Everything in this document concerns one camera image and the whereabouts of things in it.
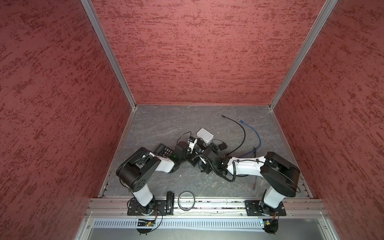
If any black power adapter with cable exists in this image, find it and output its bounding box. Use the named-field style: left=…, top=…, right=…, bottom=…
left=209, top=139, right=228, bottom=153

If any black ethernet cable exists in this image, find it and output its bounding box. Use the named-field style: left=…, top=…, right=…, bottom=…
left=220, top=114, right=247, bottom=156

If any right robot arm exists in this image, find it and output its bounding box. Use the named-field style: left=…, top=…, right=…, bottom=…
left=193, top=149, right=301, bottom=217

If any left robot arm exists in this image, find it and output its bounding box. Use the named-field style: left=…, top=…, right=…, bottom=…
left=116, top=140, right=207, bottom=216

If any black calculator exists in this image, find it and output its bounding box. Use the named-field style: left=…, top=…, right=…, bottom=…
left=154, top=144, right=173, bottom=157

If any white small network switch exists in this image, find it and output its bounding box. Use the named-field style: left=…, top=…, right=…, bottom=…
left=197, top=128, right=214, bottom=145

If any black cable ring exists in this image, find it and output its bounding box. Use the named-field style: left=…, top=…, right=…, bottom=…
left=177, top=191, right=196, bottom=212

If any blue ethernet cable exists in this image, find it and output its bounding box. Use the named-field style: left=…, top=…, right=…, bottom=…
left=238, top=119, right=262, bottom=158

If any black stapler on rail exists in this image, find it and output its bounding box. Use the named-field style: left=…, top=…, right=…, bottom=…
left=166, top=191, right=175, bottom=216

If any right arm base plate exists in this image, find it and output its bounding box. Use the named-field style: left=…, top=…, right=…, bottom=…
left=244, top=200, right=287, bottom=217

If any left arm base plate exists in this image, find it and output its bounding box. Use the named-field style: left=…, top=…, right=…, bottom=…
left=127, top=199, right=166, bottom=217

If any aluminium front rail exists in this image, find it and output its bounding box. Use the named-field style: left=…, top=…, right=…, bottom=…
left=85, top=198, right=329, bottom=219

